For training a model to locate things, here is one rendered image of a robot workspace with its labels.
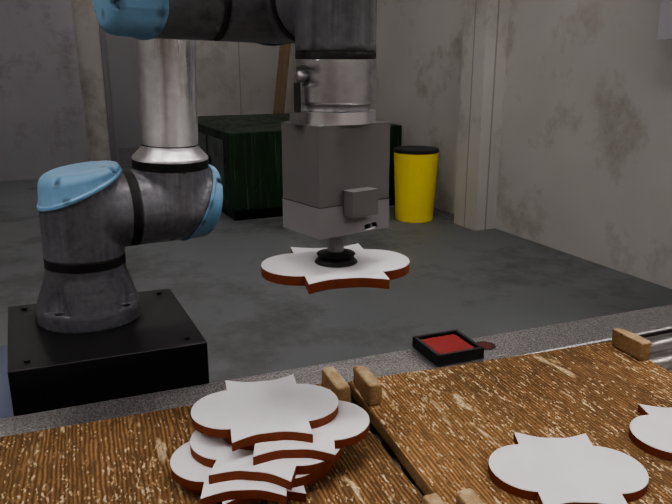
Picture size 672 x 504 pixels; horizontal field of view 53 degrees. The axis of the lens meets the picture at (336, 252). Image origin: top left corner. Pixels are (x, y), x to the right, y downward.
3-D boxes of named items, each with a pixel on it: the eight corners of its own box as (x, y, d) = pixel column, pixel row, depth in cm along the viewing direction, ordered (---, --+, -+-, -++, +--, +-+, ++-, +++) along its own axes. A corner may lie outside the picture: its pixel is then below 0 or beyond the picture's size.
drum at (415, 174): (445, 221, 582) (448, 149, 565) (406, 225, 566) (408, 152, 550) (420, 212, 617) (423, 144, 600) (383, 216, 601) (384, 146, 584)
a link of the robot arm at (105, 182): (34, 249, 103) (25, 160, 100) (123, 239, 111) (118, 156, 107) (50, 269, 94) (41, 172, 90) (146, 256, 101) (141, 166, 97)
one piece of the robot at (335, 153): (333, 84, 56) (333, 273, 60) (413, 82, 61) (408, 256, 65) (271, 81, 63) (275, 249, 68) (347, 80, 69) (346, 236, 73)
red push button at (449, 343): (419, 347, 101) (419, 339, 100) (454, 341, 103) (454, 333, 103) (439, 363, 95) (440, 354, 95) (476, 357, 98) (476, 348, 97)
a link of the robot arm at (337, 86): (393, 59, 62) (321, 59, 57) (392, 110, 63) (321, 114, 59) (343, 60, 68) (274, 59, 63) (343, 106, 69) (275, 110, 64)
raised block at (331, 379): (320, 387, 84) (320, 367, 83) (334, 385, 85) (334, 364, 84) (337, 409, 79) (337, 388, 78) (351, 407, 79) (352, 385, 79)
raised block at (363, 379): (351, 384, 85) (351, 364, 84) (365, 382, 85) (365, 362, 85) (368, 407, 79) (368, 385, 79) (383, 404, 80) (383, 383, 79)
